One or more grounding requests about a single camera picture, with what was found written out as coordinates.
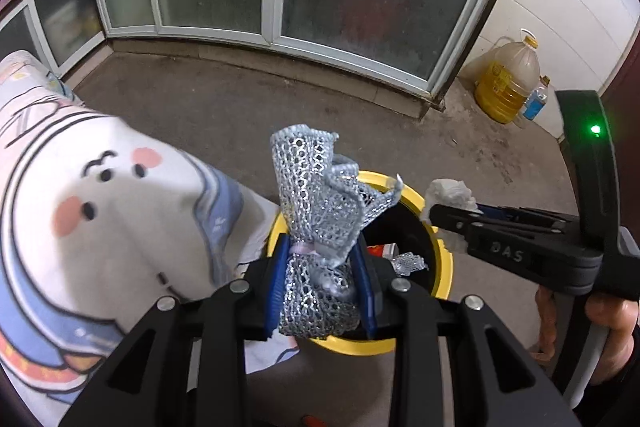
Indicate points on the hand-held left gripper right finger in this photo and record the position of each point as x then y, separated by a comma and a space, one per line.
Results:
364, 302

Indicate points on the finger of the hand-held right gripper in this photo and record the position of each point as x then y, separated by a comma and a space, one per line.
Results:
500, 249
530, 216

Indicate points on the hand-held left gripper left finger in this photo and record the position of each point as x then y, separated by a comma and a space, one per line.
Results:
277, 297

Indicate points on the red and white paper cup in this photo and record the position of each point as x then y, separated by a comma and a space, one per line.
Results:
382, 252

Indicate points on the yellow round bin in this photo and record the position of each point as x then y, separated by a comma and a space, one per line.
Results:
442, 267

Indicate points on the white tissue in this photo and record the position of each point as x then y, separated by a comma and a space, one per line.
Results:
450, 192

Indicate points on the silver mesh ribbon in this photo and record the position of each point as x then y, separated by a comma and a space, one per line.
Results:
310, 187

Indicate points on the person's right hand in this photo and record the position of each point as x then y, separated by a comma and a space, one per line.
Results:
622, 332

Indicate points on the small silver mesh scrap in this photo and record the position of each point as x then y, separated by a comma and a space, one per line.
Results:
410, 263

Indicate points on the small blue liquid bottle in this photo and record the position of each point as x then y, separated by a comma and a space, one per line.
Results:
535, 104

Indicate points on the yellow cooking oil jug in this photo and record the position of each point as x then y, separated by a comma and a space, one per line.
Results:
505, 87

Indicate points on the printed cartoon blanket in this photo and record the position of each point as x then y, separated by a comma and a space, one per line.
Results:
100, 207

